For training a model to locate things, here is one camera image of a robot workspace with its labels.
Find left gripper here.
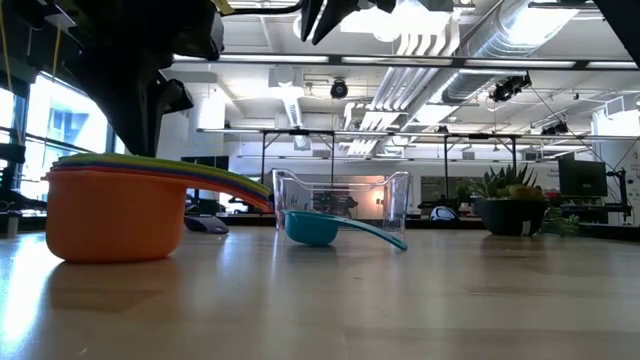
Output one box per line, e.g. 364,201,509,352
64,0,226,156

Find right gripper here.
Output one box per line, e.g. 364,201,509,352
299,0,399,46

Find green measuring cup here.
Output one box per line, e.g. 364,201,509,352
52,151,271,195

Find yellow measuring cup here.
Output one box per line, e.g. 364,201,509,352
51,158,272,198

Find orange measuring cup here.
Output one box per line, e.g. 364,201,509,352
41,168,275,265

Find purple measuring cup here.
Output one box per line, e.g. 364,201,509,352
183,214,231,236

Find teal measuring cup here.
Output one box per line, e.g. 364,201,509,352
280,209,409,253

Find clear plastic basket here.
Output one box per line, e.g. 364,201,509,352
271,168,413,234

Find black bar with light strips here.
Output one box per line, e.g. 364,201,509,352
172,51,640,71

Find large window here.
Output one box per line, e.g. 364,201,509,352
0,69,126,211

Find white ceiling light panel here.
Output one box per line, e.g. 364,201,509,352
339,0,454,37

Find black computer monitor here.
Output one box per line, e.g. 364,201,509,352
179,154,231,174
558,158,609,198

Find black equipment stand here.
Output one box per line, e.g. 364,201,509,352
0,141,29,211

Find white black rounded device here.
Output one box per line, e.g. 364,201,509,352
428,205,459,223

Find potted succulent plant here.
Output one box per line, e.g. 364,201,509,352
457,163,582,238

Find black monitor stand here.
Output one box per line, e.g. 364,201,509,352
606,167,630,226

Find black ceiling camera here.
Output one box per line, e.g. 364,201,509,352
488,72,533,105
540,121,570,137
329,77,350,100

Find black metal frame rig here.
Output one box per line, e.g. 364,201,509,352
195,127,640,191

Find silver ventilation duct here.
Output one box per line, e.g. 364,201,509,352
439,0,584,104

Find black aluminium table frame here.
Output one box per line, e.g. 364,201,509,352
0,212,640,242

